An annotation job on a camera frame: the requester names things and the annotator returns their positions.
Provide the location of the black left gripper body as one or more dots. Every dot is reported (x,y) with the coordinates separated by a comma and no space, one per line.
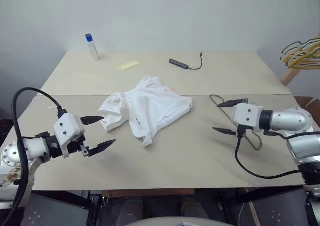
(75,147)

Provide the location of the grey rounded robot body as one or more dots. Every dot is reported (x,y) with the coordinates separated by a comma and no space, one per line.
(170,222)

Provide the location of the dark rounded shape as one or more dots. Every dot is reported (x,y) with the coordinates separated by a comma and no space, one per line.
(191,208)
(130,209)

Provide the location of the white shirt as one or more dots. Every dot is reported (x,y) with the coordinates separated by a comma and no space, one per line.
(150,106)

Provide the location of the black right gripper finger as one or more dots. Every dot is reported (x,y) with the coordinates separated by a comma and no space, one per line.
(231,103)
(226,131)

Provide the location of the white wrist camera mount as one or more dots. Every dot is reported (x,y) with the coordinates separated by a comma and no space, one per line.
(66,128)
(247,116)

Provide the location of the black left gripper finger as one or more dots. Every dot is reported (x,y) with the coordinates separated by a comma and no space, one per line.
(91,120)
(100,149)

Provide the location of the pale yellow tube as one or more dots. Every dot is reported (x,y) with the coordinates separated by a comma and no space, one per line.
(127,65)

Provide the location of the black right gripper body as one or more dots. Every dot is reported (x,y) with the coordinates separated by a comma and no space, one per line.
(245,101)

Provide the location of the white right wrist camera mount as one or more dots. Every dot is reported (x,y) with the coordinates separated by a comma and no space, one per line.
(247,116)

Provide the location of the bunch of hangers on rack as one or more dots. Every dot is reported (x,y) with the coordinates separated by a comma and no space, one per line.
(295,57)

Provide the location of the white bottle with blue cap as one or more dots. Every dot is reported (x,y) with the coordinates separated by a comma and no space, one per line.
(93,48)

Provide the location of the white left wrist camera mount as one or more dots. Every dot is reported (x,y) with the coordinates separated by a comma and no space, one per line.
(66,128)

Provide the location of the dark grey riveted panel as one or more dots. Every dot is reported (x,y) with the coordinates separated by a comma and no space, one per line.
(50,211)
(280,208)

